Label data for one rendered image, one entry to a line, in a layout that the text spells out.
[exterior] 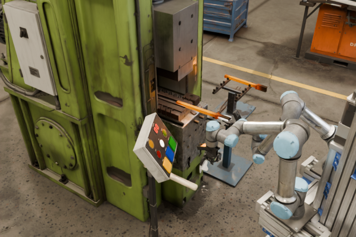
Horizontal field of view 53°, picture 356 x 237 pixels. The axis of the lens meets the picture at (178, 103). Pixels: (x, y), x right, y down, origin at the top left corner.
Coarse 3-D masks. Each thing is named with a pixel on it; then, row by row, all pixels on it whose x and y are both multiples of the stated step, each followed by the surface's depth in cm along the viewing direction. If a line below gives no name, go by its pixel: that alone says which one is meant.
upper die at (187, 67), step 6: (192, 60) 254; (186, 66) 249; (192, 66) 257; (162, 72) 250; (168, 72) 246; (174, 72) 243; (180, 72) 244; (186, 72) 252; (168, 78) 249; (174, 78) 246; (180, 78) 247
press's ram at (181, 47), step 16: (176, 0) 237; (192, 0) 237; (160, 16) 221; (176, 16) 219; (192, 16) 236; (160, 32) 227; (176, 32) 224; (192, 32) 242; (160, 48) 233; (176, 48) 230; (192, 48) 249; (160, 64) 240; (176, 64) 236
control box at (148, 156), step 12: (144, 120) 227; (156, 120) 224; (144, 132) 213; (168, 132) 233; (144, 144) 201; (156, 144) 212; (168, 144) 226; (144, 156) 203; (156, 156) 207; (156, 168) 207
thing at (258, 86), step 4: (224, 76) 318; (228, 76) 316; (232, 76) 316; (236, 80) 312; (240, 80) 310; (244, 80) 310; (252, 84) 304; (256, 84) 304; (260, 84) 302; (256, 88) 302; (260, 88) 302; (264, 88) 299
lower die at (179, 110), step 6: (168, 96) 281; (174, 96) 281; (162, 102) 275; (168, 102) 275; (186, 102) 274; (162, 108) 269; (168, 108) 269; (174, 108) 267; (180, 108) 267; (186, 108) 270; (162, 114) 271; (168, 114) 267; (174, 114) 263; (180, 114) 264; (186, 114) 273; (180, 120) 267
